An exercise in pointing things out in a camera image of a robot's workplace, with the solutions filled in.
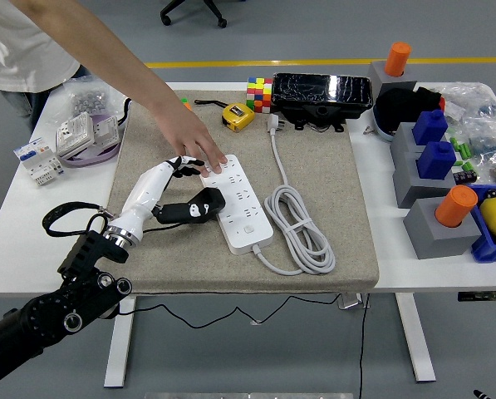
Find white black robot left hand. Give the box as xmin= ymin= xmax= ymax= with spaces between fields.
xmin=113 ymin=155 xmax=216 ymax=242

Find person's left hand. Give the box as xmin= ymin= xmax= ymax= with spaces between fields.
xmin=153 ymin=97 xmax=228 ymax=175

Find black plug adapter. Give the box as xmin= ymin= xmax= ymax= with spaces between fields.
xmin=194 ymin=186 xmax=227 ymax=219

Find white power strip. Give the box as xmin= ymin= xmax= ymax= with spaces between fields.
xmin=200 ymin=154 xmax=274 ymax=255

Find thin black plug cord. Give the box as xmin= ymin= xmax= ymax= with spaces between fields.
xmin=116 ymin=222 xmax=342 ymax=330

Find yellow tape measure black window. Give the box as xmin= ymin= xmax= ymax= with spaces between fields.
xmin=194 ymin=98 xmax=256 ymax=133

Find white table leg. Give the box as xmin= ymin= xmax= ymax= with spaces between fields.
xmin=103 ymin=295 xmax=137 ymax=390
xmin=395 ymin=293 xmax=437 ymax=383

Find clear bag of metal nuts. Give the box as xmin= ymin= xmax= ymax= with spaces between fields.
xmin=61 ymin=78 xmax=128 ymax=122

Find white blue circuit breaker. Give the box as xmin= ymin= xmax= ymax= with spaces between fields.
xmin=12 ymin=136 xmax=68 ymax=187

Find black office chair base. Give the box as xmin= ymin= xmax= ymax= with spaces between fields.
xmin=159 ymin=0 xmax=228 ymax=29

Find grey-brown mat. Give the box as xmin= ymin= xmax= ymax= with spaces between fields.
xmin=91 ymin=89 xmax=381 ymax=294

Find black glossy device box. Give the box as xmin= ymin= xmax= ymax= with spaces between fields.
xmin=271 ymin=72 xmax=374 ymax=134

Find blue storage bin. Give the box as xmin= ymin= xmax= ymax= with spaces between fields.
xmin=465 ymin=184 xmax=496 ymax=264

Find grey block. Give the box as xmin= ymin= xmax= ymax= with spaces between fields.
xmin=366 ymin=60 xmax=419 ymax=105
xmin=391 ymin=151 xmax=464 ymax=209
xmin=402 ymin=198 xmax=483 ymax=261
xmin=389 ymin=121 xmax=423 ymax=161

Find orange cylinder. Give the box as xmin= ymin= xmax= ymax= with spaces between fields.
xmin=385 ymin=41 xmax=413 ymax=78
xmin=434 ymin=185 xmax=479 ymax=229

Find person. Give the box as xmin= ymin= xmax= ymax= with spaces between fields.
xmin=0 ymin=0 xmax=93 ymax=130

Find black cloth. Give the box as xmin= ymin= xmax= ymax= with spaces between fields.
xmin=374 ymin=85 xmax=444 ymax=134

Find small black components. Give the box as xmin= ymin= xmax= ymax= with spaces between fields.
xmin=453 ymin=163 xmax=478 ymax=185

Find blue block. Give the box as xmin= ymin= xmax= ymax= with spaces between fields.
xmin=411 ymin=108 xmax=449 ymax=146
xmin=415 ymin=140 xmax=458 ymax=180

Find purple tape ring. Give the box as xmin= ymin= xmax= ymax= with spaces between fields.
xmin=60 ymin=111 xmax=122 ymax=169

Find white power strip cord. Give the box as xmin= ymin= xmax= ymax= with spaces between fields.
xmin=251 ymin=114 xmax=336 ymax=276

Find white wall socket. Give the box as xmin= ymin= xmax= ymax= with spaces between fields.
xmin=55 ymin=111 xmax=96 ymax=158

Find black hanging cable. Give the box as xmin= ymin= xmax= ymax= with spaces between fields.
xmin=357 ymin=293 xmax=367 ymax=399

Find metal bracket under table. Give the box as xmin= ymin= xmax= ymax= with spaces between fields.
xmin=337 ymin=293 xmax=370 ymax=311

